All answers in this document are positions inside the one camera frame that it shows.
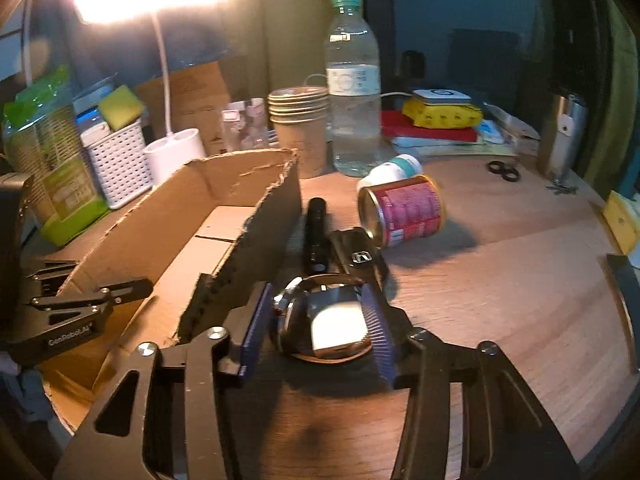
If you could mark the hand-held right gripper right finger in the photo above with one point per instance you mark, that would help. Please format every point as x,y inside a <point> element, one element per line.
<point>377,335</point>

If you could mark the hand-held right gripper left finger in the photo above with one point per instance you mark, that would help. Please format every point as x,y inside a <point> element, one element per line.
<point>255,330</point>

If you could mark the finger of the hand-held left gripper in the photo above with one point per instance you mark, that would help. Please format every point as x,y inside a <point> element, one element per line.
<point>50,271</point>
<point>75,320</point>

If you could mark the cardboard box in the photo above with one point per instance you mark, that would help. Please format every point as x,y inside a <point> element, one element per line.
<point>150,220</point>

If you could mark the red and gold tin can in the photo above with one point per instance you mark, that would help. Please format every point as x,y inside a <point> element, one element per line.
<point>410,207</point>

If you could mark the white pill bottle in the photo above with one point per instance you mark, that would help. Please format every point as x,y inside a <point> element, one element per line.
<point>387,172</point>

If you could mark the black car key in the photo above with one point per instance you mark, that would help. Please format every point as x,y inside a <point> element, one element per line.
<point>357,257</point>

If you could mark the green tissue pack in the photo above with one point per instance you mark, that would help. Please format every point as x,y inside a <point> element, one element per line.
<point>50,160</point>

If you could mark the black flashlight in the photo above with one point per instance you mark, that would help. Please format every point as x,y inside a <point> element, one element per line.
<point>315,235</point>

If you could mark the white perforated plastic basket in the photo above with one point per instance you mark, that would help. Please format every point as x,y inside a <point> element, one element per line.
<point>122,165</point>

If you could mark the blue item in basket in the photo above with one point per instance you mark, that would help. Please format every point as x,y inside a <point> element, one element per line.
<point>87,120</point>

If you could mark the yellow-green sponge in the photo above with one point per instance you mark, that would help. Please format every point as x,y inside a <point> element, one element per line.
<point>120,107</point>

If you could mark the white desk lamp base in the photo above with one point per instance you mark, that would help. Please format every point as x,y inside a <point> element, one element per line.
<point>175,155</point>

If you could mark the clear glass with stickers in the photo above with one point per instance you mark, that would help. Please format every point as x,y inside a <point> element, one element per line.
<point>245,125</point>

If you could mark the stack of brown paper cups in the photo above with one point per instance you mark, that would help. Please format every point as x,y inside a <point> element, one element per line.
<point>302,130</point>

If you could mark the red book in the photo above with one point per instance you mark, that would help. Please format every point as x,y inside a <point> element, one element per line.
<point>430,134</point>

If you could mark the black rings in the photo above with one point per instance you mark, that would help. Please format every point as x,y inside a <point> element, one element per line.
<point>504,170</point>

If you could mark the brown cardboard lamp packaging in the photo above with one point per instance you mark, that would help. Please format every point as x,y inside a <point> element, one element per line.
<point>195,100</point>

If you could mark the clear plastic water bottle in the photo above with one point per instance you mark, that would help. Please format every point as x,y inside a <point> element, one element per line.
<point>354,110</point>

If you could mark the yellow packet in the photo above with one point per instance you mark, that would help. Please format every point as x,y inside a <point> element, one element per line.
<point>440,116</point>

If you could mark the small metal pieces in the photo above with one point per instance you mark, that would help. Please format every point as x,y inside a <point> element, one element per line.
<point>560,187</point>

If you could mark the white papers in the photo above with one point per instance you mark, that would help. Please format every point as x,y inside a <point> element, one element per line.
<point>510,130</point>

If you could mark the white flat device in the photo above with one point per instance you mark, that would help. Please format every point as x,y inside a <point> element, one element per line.
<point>442,96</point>

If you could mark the yellow box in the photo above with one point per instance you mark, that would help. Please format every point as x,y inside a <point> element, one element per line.
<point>622,222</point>

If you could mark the silver metal container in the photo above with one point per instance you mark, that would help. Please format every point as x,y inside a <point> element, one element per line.
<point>565,135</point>

